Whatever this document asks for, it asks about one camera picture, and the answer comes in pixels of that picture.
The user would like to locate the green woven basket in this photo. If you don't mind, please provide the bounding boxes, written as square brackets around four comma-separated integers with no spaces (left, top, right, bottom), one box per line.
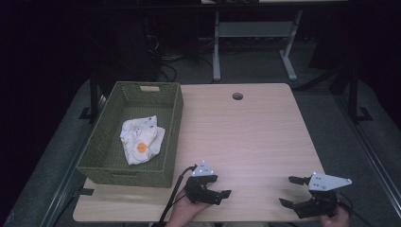
[76,80,184,189]

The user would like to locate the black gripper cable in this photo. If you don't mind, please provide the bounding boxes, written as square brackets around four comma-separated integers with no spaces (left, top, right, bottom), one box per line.
[158,164,199,227]
[334,190,376,227]

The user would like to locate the grey metal desk frame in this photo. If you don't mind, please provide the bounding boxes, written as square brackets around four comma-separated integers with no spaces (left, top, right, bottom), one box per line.
[211,9,305,83]

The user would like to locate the tangle of black floor cables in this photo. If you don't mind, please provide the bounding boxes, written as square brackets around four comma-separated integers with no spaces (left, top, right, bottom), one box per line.
[145,33,216,83]

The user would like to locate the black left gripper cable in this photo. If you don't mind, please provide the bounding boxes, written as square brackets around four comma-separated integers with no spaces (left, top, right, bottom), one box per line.
[158,164,199,227]

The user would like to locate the person's right hand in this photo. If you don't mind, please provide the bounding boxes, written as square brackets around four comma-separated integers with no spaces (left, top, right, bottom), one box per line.
[319,203,352,227]

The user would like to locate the black metal stand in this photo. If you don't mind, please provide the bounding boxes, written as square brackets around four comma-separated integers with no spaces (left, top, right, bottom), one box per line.
[329,64,375,125]
[78,67,102,123]

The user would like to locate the person's left hand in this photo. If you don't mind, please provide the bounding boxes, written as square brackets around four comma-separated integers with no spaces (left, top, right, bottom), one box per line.
[165,186,213,227]

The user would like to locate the black table clamp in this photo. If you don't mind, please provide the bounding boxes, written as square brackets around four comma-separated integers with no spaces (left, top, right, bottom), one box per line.
[73,187,96,197]

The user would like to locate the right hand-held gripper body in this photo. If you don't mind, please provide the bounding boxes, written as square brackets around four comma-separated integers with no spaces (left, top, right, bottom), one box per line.
[295,171,354,220]

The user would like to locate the white cloth with orange print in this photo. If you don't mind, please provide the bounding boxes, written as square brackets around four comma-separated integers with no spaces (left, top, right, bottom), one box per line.
[119,114,166,166]

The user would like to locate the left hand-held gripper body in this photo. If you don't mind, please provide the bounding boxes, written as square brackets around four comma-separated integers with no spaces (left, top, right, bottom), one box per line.
[183,160,225,206]

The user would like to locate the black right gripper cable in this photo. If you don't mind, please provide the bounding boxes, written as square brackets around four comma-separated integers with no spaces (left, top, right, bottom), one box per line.
[334,190,376,227]

